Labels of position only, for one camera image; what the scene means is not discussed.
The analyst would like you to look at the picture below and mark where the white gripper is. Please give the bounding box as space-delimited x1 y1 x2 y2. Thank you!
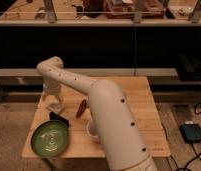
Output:
41 85 62 109

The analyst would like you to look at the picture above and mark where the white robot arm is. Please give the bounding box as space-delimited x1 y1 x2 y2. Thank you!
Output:
36 57 158 171

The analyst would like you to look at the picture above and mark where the green ceramic bowl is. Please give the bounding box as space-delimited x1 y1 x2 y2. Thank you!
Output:
30 120 69 158

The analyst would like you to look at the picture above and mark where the small black object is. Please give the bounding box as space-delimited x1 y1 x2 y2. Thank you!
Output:
49 112 69 127

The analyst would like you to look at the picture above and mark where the wooden table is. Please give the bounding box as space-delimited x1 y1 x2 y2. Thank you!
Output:
22 77 170 158

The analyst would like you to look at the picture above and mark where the red brown sausage toy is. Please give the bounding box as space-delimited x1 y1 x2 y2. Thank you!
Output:
76 99 87 118

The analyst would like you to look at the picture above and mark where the long wooden shelf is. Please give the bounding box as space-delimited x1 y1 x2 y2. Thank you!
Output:
0 68 178 77

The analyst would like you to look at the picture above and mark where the white plastic cup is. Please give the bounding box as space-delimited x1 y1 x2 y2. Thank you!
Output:
86 119 99 142

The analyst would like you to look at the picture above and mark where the cluttered workbench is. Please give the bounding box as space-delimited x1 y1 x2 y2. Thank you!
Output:
0 0 201 27

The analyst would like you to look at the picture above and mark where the black foot pedal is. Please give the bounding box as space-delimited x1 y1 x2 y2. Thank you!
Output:
179 124 201 143

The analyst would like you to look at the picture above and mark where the black cable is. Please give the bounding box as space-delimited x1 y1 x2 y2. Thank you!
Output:
155 101 201 171

